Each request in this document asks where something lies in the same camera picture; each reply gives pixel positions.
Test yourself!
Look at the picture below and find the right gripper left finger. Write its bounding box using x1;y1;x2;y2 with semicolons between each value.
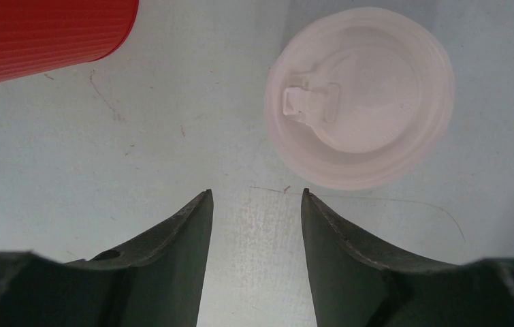
0;190;214;326

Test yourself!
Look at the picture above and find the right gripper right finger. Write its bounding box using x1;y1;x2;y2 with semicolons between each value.
301;189;514;326

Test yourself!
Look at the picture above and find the white plastic cup lid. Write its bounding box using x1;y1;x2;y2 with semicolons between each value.
264;7;455;191

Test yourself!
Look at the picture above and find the red ribbed cup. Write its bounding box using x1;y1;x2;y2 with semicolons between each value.
0;1;139;82

